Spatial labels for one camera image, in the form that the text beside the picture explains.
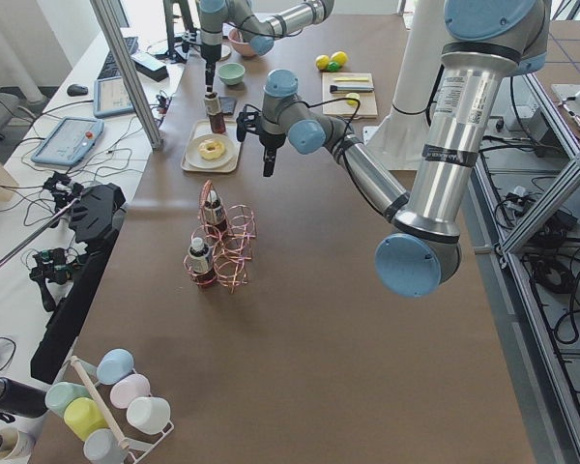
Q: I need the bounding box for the blue cup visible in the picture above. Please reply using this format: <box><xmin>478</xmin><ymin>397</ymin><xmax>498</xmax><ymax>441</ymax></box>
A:
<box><xmin>97</xmin><ymin>348</ymin><xmax>134</xmax><ymax>385</ymax></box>

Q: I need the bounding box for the yellow lemon near board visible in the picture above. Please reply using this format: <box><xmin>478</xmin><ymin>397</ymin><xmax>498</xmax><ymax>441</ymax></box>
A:
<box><xmin>331</xmin><ymin>50</ymin><xmax>348</xmax><ymax>67</ymax></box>

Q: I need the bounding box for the yellow cup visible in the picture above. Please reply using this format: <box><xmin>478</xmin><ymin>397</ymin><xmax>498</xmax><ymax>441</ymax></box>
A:
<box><xmin>63</xmin><ymin>397</ymin><xmax>108</xmax><ymax>442</ymax></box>

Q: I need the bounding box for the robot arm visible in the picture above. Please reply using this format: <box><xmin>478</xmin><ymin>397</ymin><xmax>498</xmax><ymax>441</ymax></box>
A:
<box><xmin>237</xmin><ymin>1</ymin><xmax>551</xmax><ymax>297</ymax></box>
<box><xmin>198</xmin><ymin>0</ymin><xmax>334</xmax><ymax>93</ymax></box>

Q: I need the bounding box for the grey cup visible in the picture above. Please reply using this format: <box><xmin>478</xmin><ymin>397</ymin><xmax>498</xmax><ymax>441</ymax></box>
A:
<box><xmin>83</xmin><ymin>428</ymin><xmax>128</xmax><ymax>464</ymax></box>

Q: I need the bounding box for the green bowl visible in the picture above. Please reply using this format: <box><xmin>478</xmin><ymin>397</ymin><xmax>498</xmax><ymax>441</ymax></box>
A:
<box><xmin>217</xmin><ymin>63</ymin><xmax>246</xmax><ymax>86</ymax></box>

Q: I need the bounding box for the green lime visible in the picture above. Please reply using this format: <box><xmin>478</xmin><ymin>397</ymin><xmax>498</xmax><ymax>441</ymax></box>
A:
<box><xmin>327</xmin><ymin>61</ymin><xmax>341</xmax><ymax>73</ymax></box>

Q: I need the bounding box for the cream serving tray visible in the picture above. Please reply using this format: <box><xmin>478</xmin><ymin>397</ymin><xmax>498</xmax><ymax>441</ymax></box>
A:
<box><xmin>181</xmin><ymin>120</ymin><xmax>242</xmax><ymax>173</ymax></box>

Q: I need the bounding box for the copper wire bottle rack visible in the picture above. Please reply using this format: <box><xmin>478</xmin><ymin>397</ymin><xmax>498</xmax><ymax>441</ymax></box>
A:
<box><xmin>183</xmin><ymin>180</ymin><xmax>257</xmax><ymax>292</ymax></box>

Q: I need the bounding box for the glazed donut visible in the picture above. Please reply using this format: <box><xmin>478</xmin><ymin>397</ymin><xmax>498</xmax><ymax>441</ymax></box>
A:
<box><xmin>197</xmin><ymin>138</ymin><xmax>225</xmax><ymax>160</ymax></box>

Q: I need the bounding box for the tea bottle top rack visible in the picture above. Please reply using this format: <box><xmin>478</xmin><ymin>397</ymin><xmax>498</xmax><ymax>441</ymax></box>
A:
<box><xmin>204</xmin><ymin>92</ymin><xmax>226</xmax><ymax>134</ymax></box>

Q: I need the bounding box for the grey folded cloth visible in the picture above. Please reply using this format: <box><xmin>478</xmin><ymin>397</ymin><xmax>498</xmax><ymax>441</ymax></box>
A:
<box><xmin>219</xmin><ymin>96</ymin><xmax>237</xmax><ymax>116</ymax></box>

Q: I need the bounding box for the black thermos flask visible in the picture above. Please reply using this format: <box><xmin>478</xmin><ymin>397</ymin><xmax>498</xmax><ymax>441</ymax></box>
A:
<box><xmin>0</xmin><ymin>377</ymin><xmax>47</xmax><ymax>423</ymax></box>

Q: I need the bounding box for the mint green cup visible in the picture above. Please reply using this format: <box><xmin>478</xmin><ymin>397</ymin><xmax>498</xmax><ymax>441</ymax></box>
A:
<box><xmin>44</xmin><ymin>382</ymin><xmax>90</xmax><ymax>418</ymax></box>

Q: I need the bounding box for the tea bottle lower middle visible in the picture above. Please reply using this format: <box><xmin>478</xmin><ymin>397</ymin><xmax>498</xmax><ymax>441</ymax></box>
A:
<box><xmin>203</xmin><ymin>189</ymin><xmax>227</xmax><ymax>236</ymax></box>

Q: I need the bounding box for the half lemon slice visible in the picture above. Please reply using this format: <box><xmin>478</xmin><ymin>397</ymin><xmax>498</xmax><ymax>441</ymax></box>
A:
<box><xmin>344</xmin><ymin>92</ymin><xmax>361</xmax><ymax>107</ymax></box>

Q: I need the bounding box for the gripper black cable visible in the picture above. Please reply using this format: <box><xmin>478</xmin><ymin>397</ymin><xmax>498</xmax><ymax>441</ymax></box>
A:
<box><xmin>299</xmin><ymin>96</ymin><xmax>363</xmax><ymax>146</ymax></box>

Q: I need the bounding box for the white cup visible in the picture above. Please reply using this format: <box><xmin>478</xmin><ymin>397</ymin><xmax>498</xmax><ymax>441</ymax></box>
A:
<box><xmin>127</xmin><ymin>396</ymin><xmax>171</xmax><ymax>435</ymax></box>

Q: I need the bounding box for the pink bowl of ice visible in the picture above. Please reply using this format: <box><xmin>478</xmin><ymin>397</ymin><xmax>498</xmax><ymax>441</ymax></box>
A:
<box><xmin>228</xmin><ymin>28</ymin><xmax>257</xmax><ymax>58</ymax></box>

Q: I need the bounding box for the steel muddler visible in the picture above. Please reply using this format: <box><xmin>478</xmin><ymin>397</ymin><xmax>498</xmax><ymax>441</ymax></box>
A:
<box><xmin>329</xmin><ymin>84</ymin><xmax>374</xmax><ymax>94</ymax></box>

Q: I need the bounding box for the tea bottle lower outer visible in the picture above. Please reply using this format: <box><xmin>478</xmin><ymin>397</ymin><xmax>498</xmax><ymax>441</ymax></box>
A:
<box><xmin>188</xmin><ymin>237</ymin><xmax>217</xmax><ymax>287</ymax></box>

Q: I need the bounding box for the yellow plastic knife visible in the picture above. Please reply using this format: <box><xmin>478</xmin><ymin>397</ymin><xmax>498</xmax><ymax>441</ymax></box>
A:
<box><xmin>333</xmin><ymin>76</ymin><xmax>370</xmax><ymax>82</ymax></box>

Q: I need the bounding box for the blue teach pendant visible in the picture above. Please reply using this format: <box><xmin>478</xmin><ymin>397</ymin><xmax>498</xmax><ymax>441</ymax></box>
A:
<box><xmin>93</xmin><ymin>76</ymin><xmax>134</xmax><ymax>119</ymax></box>
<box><xmin>31</xmin><ymin>117</ymin><xmax>104</xmax><ymax>167</ymax></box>

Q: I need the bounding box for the white cup rack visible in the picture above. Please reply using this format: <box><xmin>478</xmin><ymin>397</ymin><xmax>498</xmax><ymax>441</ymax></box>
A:
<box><xmin>66</xmin><ymin>356</ymin><xmax>174</xmax><ymax>463</ymax></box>

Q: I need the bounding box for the black computer mouse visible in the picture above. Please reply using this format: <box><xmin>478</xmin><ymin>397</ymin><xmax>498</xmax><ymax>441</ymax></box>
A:
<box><xmin>67</xmin><ymin>84</ymin><xmax>89</xmax><ymax>97</ymax></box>

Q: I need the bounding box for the aluminium frame post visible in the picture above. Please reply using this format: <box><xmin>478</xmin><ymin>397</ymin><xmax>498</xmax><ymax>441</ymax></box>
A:
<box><xmin>90</xmin><ymin>0</ymin><xmax>163</xmax><ymax>150</ymax></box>

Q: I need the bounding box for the white plate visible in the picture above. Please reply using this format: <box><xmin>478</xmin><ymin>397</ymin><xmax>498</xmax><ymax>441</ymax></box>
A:
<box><xmin>186</xmin><ymin>134</ymin><xmax>236</xmax><ymax>169</ymax></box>

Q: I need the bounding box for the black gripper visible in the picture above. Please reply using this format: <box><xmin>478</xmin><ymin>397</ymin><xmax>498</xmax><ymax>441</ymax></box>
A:
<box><xmin>182</xmin><ymin>30</ymin><xmax>223</xmax><ymax>93</ymax></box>
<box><xmin>236</xmin><ymin>103</ymin><xmax>286</xmax><ymax>177</ymax></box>

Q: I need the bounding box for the yellow lemon far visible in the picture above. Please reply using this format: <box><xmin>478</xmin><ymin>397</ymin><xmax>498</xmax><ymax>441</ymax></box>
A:
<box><xmin>314</xmin><ymin>55</ymin><xmax>331</xmax><ymax>71</ymax></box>

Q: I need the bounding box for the black keyboard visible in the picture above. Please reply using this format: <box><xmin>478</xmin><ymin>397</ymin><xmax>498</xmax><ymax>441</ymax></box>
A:
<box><xmin>96</xmin><ymin>36</ymin><xmax>140</xmax><ymax>81</ymax></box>

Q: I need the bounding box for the pink cup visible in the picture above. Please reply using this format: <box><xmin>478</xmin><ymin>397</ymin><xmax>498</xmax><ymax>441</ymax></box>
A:
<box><xmin>110</xmin><ymin>373</ymin><xmax>151</xmax><ymax>409</ymax></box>

